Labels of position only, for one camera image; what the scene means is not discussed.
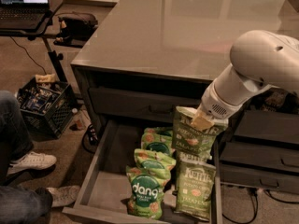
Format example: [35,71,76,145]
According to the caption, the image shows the green dang chip bag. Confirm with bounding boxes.
[134,148,176,171]
[126,166,171,220]
[144,127,173,137]
[141,133,174,157]

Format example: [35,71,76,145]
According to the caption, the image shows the black plastic crate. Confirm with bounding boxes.
[16,77,73,138]

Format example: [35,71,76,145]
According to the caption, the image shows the person leg in jeans upper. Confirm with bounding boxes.
[0,91,34,178]

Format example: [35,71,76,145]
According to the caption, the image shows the black cable under table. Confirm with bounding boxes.
[9,35,48,76]

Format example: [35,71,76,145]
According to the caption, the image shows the white sneaker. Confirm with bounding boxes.
[48,185,80,207]
[7,151,57,175]

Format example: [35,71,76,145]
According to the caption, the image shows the front green Dang chip bag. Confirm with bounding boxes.
[126,166,171,220]

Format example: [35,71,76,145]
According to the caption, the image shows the dark bag on floor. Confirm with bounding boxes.
[54,12,98,48]

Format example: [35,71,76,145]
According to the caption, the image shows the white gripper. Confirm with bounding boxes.
[191,83,241,131]

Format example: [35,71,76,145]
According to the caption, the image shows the black floor cable right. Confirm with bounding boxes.
[221,187,299,224]

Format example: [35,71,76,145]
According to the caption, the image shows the green kettle chip bag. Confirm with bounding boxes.
[176,161,216,221]
[177,151,200,163]

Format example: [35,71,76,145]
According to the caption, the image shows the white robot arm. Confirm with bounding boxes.
[191,30,299,131]

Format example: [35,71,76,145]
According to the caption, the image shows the white sneaker upper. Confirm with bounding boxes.
[7,151,57,175]

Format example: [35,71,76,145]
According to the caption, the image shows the dark right drawer stack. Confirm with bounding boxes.
[220,110,299,193]

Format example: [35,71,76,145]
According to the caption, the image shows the dark grey counter cabinet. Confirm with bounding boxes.
[70,0,299,147]

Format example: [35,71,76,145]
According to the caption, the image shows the black laptop stand table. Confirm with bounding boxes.
[0,0,67,82]

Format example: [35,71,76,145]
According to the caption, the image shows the rear green Dang chip bag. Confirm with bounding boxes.
[144,127,173,137]

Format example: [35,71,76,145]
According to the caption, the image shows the person leg in jeans lower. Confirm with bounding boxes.
[0,186,53,224]

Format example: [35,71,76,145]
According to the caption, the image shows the grey top drawer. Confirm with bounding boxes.
[89,87,200,123]

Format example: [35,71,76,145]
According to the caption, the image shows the black power strip cable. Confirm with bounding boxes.
[81,123,100,154]

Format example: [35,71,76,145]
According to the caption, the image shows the person leg in jeans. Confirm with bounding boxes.
[0,186,53,224]
[0,91,34,178]

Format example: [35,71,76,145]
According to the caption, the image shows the open grey middle drawer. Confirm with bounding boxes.
[63,119,223,224]

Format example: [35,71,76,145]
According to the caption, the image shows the white sneaker lower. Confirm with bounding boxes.
[48,185,80,207]

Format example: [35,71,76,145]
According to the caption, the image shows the black laptop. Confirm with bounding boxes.
[0,0,50,30]

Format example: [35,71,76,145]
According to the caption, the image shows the green jalapeno chip bag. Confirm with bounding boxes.
[172,106,229,161]

